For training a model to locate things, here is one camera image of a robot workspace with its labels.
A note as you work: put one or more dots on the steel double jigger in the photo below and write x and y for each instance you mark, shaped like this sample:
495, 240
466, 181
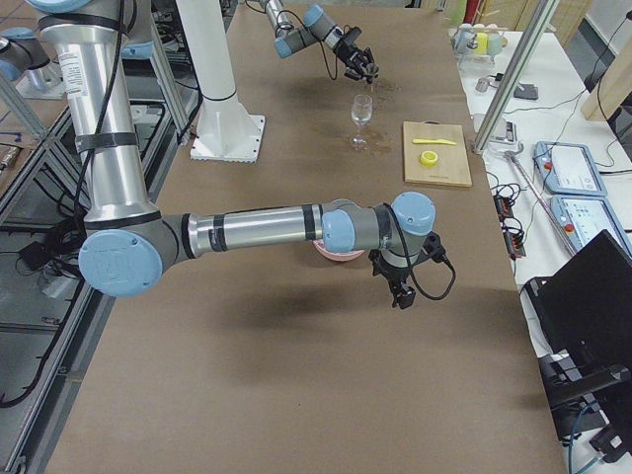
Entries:
371, 79

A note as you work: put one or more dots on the clear wine glass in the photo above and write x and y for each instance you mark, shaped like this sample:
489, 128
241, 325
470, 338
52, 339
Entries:
361, 115

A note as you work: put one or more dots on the pink bowl of ice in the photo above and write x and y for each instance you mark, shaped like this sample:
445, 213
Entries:
340, 256

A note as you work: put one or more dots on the yellow plastic knife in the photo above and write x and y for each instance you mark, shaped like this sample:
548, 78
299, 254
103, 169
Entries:
439, 141

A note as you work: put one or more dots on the bamboo cutting board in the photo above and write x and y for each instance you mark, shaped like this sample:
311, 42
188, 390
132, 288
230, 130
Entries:
452, 168

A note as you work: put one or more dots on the yellow lemon slice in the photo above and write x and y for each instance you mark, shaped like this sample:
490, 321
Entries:
428, 158

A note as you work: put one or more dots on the rack of pastel cups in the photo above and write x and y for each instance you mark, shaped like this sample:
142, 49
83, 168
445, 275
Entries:
478, 42

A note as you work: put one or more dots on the metal rod with hook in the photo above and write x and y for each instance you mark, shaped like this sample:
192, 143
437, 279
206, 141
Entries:
511, 156

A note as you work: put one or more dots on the black monitor on stand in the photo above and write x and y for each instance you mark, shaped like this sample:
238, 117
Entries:
585, 310

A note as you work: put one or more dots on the lower teach pendant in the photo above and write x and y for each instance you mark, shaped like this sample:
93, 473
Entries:
581, 218

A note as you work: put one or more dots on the teach pendant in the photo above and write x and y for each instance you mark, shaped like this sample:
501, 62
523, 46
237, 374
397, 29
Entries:
581, 218
568, 168

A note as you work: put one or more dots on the upper teach pendant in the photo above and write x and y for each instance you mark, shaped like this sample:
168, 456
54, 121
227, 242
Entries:
568, 168

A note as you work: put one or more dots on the far wrist camera box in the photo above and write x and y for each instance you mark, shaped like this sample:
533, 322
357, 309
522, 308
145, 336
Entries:
352, 34

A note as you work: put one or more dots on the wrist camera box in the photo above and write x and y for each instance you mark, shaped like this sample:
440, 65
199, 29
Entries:
352, 34
434, 248

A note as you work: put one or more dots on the near wrist camera box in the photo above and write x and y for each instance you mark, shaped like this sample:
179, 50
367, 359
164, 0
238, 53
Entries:
434, 248

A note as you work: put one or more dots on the white camera stand column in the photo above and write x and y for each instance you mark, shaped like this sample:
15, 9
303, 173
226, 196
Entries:
225, 130

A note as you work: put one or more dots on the aluminium frame post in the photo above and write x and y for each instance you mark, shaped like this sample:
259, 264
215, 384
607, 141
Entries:
526, 46

